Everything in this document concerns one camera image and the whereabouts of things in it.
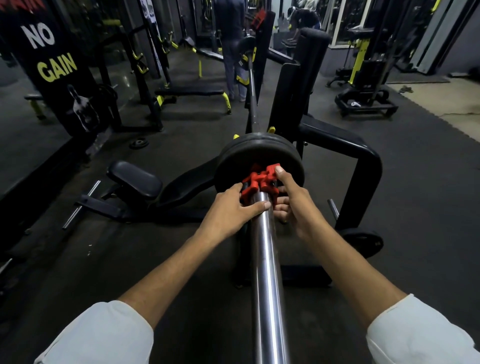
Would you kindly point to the white left sleeve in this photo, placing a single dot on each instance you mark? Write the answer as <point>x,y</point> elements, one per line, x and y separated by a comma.
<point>101,335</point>

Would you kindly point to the black bench press rack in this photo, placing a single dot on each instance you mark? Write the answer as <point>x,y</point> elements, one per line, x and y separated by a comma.
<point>300,75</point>

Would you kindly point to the chrome steel barbell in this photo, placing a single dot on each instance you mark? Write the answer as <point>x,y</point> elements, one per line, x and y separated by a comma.
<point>268,281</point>

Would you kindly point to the person's right thumb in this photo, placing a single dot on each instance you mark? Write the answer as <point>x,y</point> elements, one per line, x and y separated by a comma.
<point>285,180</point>

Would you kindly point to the black padded adjustable bench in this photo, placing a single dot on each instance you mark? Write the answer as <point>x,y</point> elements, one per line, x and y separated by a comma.
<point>135,180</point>

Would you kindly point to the person's left hand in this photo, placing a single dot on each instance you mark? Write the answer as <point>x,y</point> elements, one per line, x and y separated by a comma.
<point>225,213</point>

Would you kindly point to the person's right forearm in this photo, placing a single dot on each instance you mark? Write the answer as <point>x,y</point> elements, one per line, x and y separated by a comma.
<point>348,273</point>

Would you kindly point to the black printed gym banner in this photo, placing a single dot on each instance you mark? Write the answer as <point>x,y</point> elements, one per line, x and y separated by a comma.
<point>56,67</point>

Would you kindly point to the large black weight plate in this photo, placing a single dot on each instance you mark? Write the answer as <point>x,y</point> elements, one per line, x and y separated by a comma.
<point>255,150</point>

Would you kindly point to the dark sandal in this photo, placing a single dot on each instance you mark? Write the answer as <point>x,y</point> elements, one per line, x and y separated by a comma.
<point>405,89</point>

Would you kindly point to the white sleeve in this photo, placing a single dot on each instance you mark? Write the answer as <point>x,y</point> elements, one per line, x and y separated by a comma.
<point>416,333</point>
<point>101,335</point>

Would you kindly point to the black flat bench yellow legs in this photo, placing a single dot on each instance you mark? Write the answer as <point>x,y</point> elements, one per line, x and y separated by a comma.
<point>189,91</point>

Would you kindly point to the person's left thumb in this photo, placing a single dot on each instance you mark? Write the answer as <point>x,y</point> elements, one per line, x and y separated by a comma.
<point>257,210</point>

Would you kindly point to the red barbell collar clamp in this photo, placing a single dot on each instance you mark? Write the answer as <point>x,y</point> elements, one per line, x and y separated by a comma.
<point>259,182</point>

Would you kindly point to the black squat rack yellow hooks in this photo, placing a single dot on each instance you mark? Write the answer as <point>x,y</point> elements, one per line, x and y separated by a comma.
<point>144,86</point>

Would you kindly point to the small black weight plate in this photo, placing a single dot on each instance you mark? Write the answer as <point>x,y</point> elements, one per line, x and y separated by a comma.
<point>139,143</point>

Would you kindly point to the white right sleeve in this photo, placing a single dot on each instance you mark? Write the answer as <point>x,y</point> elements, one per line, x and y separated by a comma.
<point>416,333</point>

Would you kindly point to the person's left forearm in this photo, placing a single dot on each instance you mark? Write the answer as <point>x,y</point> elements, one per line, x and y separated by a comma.
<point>168,277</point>

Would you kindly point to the small black yellow bench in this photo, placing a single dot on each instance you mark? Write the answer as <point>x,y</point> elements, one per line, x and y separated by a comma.
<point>35,103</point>

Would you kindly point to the person's right hand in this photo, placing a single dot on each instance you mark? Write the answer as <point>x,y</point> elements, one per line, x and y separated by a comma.
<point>302,210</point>

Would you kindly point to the black and yellow gym machine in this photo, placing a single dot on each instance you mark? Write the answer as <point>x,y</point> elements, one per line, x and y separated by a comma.
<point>365,78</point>

